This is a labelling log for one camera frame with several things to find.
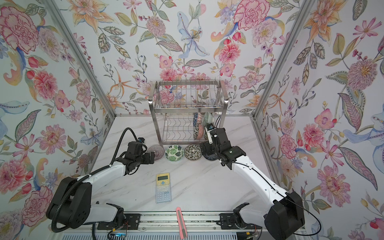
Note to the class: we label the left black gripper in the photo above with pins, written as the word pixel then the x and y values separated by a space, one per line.
pixel 148 159

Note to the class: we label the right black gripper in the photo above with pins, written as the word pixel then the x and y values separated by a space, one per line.
pixel 207 147

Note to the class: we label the purple striped bowl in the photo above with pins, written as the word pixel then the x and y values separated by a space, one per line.
pixel 158 151

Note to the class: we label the black white floral bowl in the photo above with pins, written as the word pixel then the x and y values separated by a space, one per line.
pixel 206 134
pixel 193 152
pixel 198 131

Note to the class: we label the green leaf pattern bowl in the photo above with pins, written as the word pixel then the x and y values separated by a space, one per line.
pixel 174 153

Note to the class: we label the pale green ceramic bowl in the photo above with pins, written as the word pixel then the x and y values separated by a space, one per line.
pixel 208 118

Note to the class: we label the blue patterned ceramic bowl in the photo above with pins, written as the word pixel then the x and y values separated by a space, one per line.
pixel 198 119

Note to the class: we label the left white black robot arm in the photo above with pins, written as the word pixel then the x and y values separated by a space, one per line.
pixel 72 205

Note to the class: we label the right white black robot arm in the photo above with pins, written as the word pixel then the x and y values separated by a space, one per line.
pixel 271 194

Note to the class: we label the steel two-tier dish rack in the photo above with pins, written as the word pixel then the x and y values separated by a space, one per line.
pixel 173 104

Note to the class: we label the dark blue ceramic bowl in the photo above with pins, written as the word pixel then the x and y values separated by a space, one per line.
pixel 210 155

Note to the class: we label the yellow blue calculator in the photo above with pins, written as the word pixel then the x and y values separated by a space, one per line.
pixel 163 188

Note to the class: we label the pink utility knife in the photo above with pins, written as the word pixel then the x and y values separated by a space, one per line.
pixel 182 227

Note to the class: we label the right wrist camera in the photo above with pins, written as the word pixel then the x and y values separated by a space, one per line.
pixel 210 127

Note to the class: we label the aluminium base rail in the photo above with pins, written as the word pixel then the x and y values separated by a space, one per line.
pixel 277 221

